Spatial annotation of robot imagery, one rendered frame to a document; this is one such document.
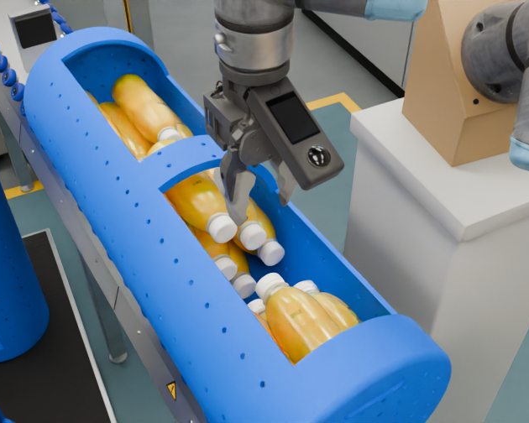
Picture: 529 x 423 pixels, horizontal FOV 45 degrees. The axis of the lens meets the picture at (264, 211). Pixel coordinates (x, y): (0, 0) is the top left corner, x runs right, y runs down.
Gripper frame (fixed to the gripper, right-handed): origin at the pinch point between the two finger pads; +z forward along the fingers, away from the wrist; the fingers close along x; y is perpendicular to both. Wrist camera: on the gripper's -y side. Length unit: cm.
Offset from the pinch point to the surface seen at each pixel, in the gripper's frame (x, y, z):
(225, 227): -0.3, 10.8, 12.5
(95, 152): 9.8, 33.9, 10.2
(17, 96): 11, 92, 33
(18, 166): 7, 175, 116
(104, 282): 13, 37, 43
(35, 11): -2, 108, 22
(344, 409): 4.1, -22.3, 8.4
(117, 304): 13, 31, 43
